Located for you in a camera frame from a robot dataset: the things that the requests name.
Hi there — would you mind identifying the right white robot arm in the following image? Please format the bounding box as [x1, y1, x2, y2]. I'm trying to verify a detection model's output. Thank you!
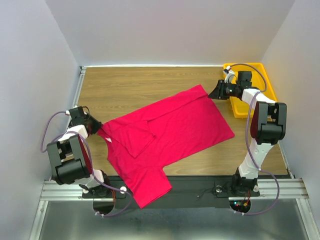
[208, 69, 287, 195]

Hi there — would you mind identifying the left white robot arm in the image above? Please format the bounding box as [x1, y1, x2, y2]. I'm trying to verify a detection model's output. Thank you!
[41, 106, 112, 199]

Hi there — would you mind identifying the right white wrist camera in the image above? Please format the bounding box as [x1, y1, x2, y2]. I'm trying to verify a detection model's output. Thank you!
[223, 65, 236, 83]

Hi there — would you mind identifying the yellow plastic bin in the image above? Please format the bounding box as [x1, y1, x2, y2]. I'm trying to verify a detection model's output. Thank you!
[230, 62, 278, 119]

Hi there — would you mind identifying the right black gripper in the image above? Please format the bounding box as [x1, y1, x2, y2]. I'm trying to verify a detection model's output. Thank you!
[207, 79, 240, 100]

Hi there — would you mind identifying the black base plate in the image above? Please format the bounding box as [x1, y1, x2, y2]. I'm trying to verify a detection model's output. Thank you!
[65, 175, 260, 215]

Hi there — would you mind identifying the aluminium frame rail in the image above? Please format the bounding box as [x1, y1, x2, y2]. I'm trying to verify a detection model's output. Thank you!
[29, 65, 87, 240]

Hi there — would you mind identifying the red t shirt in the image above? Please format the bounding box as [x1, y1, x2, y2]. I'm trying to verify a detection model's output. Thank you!
[98, 85, 234, 208]

